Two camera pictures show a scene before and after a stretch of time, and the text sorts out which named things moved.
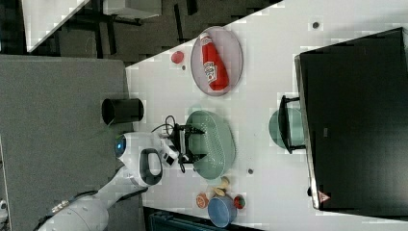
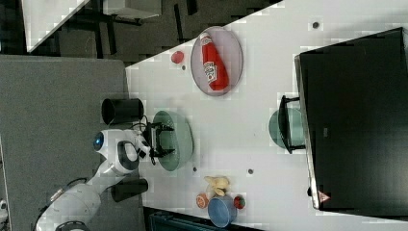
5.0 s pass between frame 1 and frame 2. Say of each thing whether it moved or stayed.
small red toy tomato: stayed
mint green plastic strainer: moved
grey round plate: stayed
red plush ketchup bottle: stayed
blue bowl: stayed
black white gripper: moved
